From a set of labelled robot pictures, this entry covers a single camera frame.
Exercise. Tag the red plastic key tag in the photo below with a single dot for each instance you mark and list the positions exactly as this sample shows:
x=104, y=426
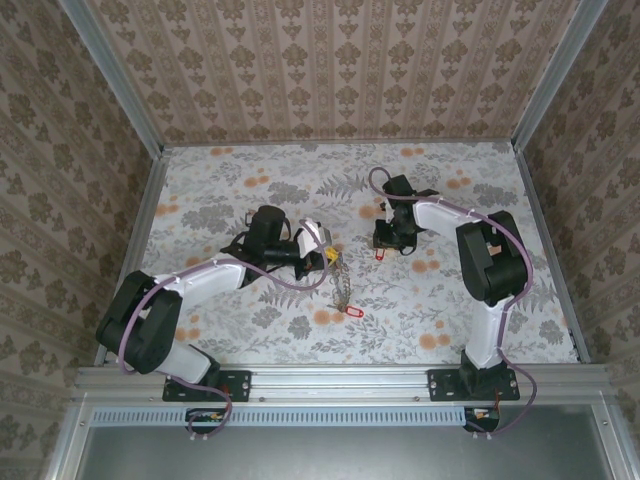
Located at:
x=380, y=254
x=354, y=311

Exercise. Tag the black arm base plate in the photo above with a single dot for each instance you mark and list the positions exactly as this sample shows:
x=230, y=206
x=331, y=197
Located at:
x=240, y=385
x=440, y=385

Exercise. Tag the thin aluminium edge rail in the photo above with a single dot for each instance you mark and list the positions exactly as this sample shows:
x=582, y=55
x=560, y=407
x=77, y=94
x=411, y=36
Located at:
x=340, y=144

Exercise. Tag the grey sheet metal panel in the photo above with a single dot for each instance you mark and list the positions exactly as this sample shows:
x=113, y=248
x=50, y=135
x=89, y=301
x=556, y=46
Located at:
x=340, y=455

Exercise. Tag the aluminium frame post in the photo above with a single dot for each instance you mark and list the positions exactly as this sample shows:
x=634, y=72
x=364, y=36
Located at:
x=556, y=75
x=116, y=75

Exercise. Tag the floral table cover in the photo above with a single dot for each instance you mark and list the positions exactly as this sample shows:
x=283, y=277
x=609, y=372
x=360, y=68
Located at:
x=300, y=340

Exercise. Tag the key with black tag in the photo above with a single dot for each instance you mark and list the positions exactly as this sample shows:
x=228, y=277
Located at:
x=249, y=218

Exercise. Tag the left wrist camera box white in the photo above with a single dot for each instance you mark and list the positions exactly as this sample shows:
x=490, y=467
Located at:
x=307, y=240

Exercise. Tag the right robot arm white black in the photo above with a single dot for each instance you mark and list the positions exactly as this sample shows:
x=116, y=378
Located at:
x=490, y=260

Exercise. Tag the aluminium table edge rail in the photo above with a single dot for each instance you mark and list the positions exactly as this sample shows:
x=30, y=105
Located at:
x=536, y=200
x=148, y=200

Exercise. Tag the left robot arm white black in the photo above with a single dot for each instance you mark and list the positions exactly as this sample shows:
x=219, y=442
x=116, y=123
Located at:
x=200, y=285

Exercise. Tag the wide aluminium base rail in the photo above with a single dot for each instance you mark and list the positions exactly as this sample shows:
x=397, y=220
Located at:
x=340, y=382

